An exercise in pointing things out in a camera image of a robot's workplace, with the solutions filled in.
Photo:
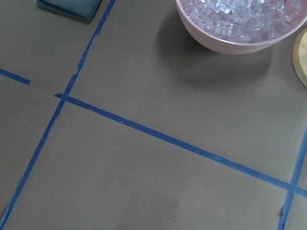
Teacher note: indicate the grey yellow folded cloth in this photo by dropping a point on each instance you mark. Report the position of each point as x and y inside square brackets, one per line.
[84, 10]

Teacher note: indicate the round wooden lid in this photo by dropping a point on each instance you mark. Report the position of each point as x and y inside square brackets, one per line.
[299, 57]

